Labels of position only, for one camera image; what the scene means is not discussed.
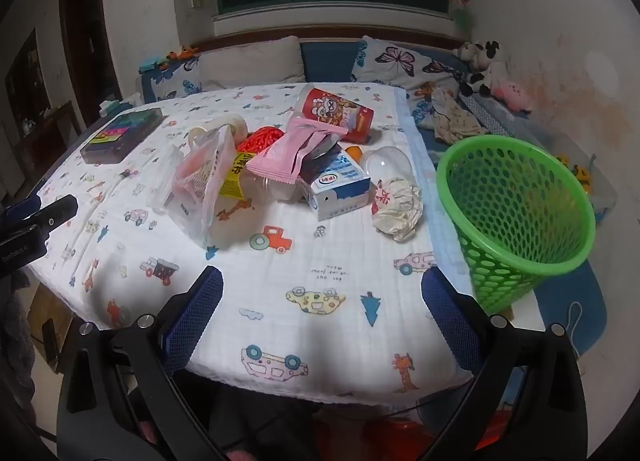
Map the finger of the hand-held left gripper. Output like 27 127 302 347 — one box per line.
0 194 80 248

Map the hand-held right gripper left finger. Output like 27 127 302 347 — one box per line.
56 265 236 461

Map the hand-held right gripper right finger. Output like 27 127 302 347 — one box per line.
420 265 589 461

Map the green plastic mesh basket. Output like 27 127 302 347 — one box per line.
436 135 597 316

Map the white paper ball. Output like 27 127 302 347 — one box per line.
371 178 424 242

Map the clear plastic bag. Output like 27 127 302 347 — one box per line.
171 125 239 249

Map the yellow green snack packet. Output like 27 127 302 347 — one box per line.
217 148 301 203

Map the clear plastic dome lid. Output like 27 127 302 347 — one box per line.
361 145 415 187

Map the blue and white milk carton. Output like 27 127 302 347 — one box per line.
300 146 373 222

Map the pink snack packet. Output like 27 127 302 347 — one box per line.
246 117 351 186

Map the clear plastic pudding cup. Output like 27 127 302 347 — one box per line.
189 114 249 147

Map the red mesh net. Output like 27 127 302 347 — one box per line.
237 125 286 154

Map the red printed paper cup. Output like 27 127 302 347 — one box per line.
292 87 375 146

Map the dark marker pen case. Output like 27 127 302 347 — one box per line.
80 108 165 165

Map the blue floor mat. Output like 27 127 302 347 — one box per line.
532 258 609 358

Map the teal tissue pack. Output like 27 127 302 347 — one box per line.
97 92 144 117

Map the printed white blanket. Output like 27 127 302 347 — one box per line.
25 82 482 399

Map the red plastic stool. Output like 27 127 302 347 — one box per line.
315 413 506 461

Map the dark wooden door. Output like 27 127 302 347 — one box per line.
59 0 122 127

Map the small butterfly print pillow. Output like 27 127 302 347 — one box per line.
150 58 206 104

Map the clear storage box of toys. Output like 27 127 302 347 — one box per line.
550 141 619 228

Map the printed beige garment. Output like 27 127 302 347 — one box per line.
432 86 493 144

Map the patterned folded quilt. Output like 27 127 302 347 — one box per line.
462 94 523 137

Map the pink plush toy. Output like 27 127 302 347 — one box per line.
492 78 533 114

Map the beige pillow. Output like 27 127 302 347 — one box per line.
197 35 307 92

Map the black and white plush cow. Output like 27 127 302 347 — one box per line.
452 40 508 97

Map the large butterfly print pillow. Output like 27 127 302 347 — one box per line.
350 35 463 102

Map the blue headboard cushion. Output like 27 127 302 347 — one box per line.
300 38 363 84

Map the wooden headboard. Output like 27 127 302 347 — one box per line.
190 25 467 51

